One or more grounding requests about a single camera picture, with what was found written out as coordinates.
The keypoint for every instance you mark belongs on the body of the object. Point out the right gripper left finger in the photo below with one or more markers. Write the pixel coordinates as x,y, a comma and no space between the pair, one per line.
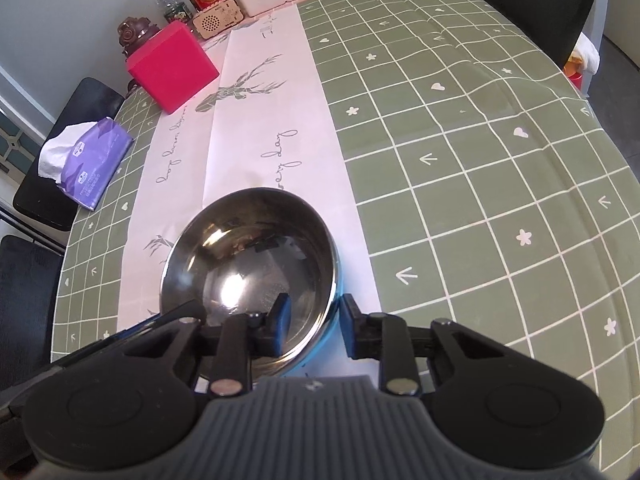
239,341

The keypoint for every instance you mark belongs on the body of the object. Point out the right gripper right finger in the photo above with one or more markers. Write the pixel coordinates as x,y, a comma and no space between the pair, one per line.
388,340

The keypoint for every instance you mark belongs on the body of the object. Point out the blue steel bowl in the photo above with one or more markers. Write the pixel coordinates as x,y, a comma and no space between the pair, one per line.
242,251

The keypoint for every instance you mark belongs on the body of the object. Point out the green checked tablecloth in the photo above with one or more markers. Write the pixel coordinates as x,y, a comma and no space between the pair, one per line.
461,174

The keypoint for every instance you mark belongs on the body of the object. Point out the near black chair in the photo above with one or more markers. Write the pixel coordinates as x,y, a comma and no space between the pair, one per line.
29,281

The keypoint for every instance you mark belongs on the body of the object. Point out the purple tissue pack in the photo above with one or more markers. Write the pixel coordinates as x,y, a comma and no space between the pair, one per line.
83,158

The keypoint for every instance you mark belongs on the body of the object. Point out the far black chair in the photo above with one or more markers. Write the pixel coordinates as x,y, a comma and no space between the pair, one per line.
40,199

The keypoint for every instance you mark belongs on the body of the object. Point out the pink cube box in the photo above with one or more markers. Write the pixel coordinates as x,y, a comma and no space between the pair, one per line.
172,67

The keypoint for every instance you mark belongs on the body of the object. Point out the white glass panel door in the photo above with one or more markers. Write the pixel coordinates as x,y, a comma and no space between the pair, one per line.
25,124

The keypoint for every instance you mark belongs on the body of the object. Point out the wooden small radio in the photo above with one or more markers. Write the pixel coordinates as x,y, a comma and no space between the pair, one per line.
217,18

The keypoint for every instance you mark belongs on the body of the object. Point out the brown ceramic jar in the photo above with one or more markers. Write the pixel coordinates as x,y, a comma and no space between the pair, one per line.
133,33

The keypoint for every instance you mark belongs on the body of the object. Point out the clear plastic bottle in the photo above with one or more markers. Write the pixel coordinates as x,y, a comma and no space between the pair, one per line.
175,11

